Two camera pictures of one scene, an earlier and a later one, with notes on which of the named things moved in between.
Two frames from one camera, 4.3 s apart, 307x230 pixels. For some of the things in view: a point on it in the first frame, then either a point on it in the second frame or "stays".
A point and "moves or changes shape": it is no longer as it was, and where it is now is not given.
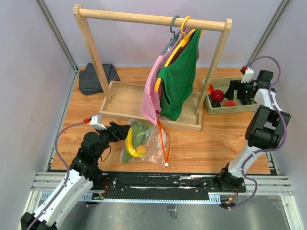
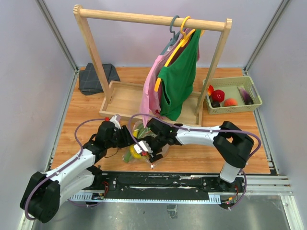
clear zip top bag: (146, 142) moves or changes shape
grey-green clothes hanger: (175, 35) stays
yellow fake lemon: (141, 149) moves or changes shape
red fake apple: (217, 96) stays
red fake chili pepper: (210, 89) stays
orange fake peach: (230, 103) stays
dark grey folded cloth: (89, 83) stays
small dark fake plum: (216, 104) stays
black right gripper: (235, 85) -> (155, 157)
